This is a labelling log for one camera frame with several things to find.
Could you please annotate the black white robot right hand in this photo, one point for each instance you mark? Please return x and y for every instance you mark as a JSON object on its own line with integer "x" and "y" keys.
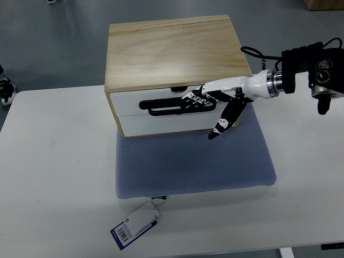
{"x": 236, "y": 92}

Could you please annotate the white drawer black handle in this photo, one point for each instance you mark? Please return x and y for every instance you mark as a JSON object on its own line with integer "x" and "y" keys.
{"x": 158, "y": 103}

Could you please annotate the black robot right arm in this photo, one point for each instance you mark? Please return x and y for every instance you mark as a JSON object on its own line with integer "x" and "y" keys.
{"x": 323, "y": 62}

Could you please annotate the wooden drawer cabinet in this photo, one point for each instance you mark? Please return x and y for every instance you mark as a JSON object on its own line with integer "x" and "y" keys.
{"x": 171, "y": 53}

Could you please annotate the white lower drawer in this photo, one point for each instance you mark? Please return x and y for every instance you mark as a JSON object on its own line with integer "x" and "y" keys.
{"x": 144, "y": 124}

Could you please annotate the blue grey cushion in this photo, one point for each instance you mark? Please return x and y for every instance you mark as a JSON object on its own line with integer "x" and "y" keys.
{"x": 189, "y": 162}

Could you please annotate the cardboard box corner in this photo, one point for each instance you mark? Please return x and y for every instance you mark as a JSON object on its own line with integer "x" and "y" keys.
{"x": 324, "y": 5}

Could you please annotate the white blue product tag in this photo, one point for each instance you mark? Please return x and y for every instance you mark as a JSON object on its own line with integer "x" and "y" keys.
{"x": 137, "y": 223}

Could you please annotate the white table leg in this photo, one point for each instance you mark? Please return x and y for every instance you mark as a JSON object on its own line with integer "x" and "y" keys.
{"x": 286, "y": 252}

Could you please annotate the black table bracket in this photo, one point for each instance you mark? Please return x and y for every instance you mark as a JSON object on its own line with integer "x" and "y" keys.
{"x": 332, "y": 246}

